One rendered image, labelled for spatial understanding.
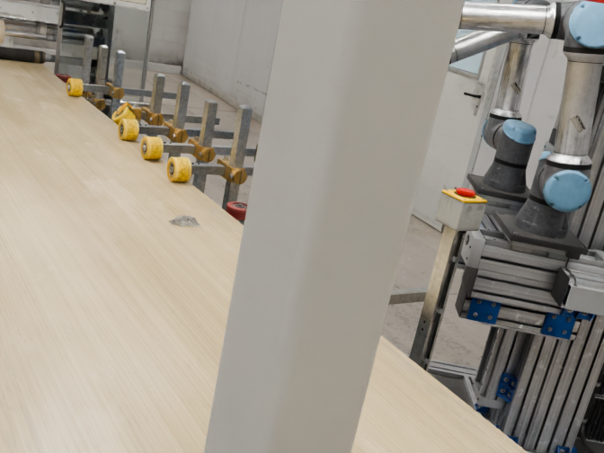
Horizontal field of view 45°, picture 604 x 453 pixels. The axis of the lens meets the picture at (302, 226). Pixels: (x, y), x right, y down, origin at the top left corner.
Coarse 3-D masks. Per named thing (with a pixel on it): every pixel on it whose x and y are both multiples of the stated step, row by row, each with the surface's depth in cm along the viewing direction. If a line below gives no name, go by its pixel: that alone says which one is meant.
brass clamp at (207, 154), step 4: (192, 140) 263; (196, 140) 264; (192, 144) 262; (196, 144) 260; (196, 148) 260; (200, 148) 257; (204, 148) 257; (208, 148) 256; (212, 148) 259; (196, 152) 260; (200, 152) 257; (204, 152) 255; (208, 152) 256; (212, 152) 257; (196, 156) 260; (200, 156) 257; (204, 156) 256; (208, 156) 257; (212, 156) 258; (200, 160) 258; (204, 160) 257; (208, 160) 258; (212, 160) 258
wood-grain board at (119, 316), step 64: (0, 64) 373; (0, 128) 255; (64, 128) 273; (0, 192) 194; (64, 192) 203; (128, 192) 214; (192, 192) 227; (0, 256) 156; (64, 256) 163; (128, 256) 170; (192, 256) 177; (0, 320) 131; (64, 320) 135; (128, 320) 140; (192, 320) 145; (0, 384) 113; (64, 384) 116; (128, 384) 120; (192, 384) 123; (384, 384) 136; (0, 448) 99; (64, 448) 102; (128, 448) 104; (192, 448) 107; (384, 448) 116; (448, 448) 120; (512, 448) 124
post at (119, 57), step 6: (120, 54) 331; (120, 60) 332; (114, 66) 334; (120, 66) 333; (114, 72) 334; (120, 72) 334; (114, 78) 334; (120, 78) 335; (114, 84) 335; (120, 84) 336; (114, 102) 338; (114, 108) 339
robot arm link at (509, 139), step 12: (516, 120) 255; (504, 132) 250; (516, 132) 247; (528, 132) 247; (504, 144) 250; (516, 144) 248; (528, 144) 248; (504, 156) 251; (516, 156) 249; (528, 156) 251
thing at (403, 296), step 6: (414, 288) 204; (420, 288) 204; (426, 288) 205; (396, 294) 197; (402, 294) 198; (408, 294) 199; (414, 294) 200; (420, 294) 201; (390, 300) 196; (396, 300) 197; (402, 300) 199; (408, 300) 200; (414, 300) 201; (420, 300) 202
